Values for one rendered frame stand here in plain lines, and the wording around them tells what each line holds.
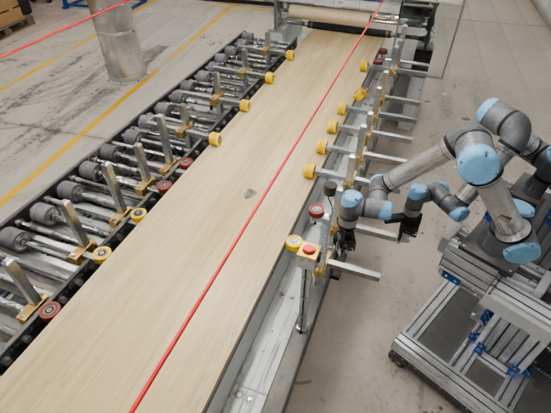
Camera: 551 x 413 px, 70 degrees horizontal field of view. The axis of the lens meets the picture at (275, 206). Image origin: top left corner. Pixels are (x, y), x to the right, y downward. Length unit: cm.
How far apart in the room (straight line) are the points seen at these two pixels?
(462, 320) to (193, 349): 165
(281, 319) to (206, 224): 58
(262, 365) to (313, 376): 72
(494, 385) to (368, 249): 121
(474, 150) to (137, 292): 137
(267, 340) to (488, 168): 115
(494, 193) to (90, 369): 151
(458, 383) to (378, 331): 57
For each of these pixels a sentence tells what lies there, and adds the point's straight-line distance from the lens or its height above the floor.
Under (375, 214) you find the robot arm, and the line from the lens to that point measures 153.
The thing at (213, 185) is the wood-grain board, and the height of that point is 90.
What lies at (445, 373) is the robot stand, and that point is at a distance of 243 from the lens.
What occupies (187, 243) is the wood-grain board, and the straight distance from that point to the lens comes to 190.
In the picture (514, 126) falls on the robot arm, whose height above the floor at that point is 148.
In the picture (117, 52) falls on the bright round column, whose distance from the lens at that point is 555.
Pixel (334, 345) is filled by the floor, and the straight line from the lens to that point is 261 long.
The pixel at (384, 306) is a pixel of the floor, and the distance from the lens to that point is 282.
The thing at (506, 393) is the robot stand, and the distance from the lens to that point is 250.
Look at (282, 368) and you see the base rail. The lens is 175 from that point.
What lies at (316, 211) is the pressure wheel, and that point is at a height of 90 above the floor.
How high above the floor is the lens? 228
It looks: 43 degrees down
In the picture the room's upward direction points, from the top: straight up
